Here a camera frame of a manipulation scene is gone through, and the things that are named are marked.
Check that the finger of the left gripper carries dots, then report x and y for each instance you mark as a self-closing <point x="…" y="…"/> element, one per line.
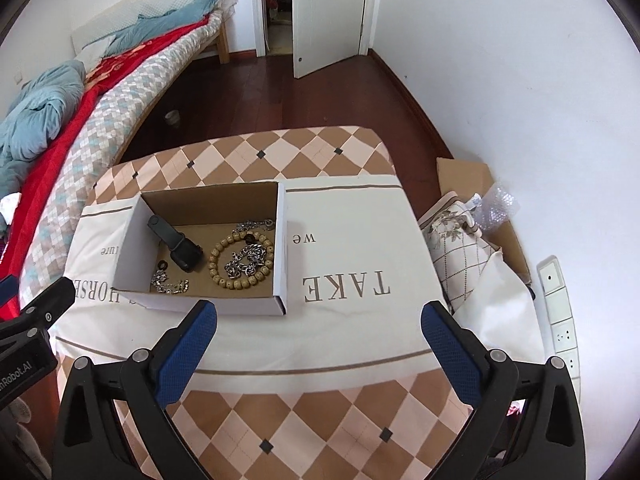
<point x="45" y="309"/>

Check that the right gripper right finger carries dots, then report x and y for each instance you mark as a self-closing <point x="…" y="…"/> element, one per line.
<point x="525" y="421"/>

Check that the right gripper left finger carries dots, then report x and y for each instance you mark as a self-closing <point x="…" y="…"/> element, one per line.
<point x="90" y="442"/>

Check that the white power strip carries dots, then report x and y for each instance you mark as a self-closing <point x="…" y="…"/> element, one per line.
<point x="560" y="317"/>

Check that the diamond pattern tablecloth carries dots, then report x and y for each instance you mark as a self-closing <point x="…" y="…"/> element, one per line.
<point x="389" y="430"/>

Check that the bed with checkered mattress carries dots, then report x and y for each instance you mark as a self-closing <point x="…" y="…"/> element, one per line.
<point x="115" y="124"/>

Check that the open cardboard box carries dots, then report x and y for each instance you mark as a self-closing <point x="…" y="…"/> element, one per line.
<point x="241" y="229"/>

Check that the floral patterned pillow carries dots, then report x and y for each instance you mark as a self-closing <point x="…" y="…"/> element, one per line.
<point x="457" y="247"/>

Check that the blue quilt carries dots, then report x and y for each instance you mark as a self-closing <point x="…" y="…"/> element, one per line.
<point x="47" y="103"/>

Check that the clear bubble wrap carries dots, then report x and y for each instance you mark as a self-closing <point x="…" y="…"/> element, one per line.
<point x="497" y="206"/>

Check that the white printed cloth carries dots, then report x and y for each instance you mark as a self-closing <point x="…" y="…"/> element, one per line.
<point x="358" y="274"/>

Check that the small round floor object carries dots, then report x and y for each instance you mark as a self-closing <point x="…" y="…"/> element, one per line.
<point x="173" y="118"/>

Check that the flat brown cardboard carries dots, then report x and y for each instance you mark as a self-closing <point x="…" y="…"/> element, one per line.
<point x="470" y="178"/>

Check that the white headboard cushion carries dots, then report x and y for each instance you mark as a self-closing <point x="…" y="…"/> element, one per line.
<point x="125" y="13"/>

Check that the white door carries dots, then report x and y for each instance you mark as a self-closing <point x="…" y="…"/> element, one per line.
<point x="324" y="32"/>

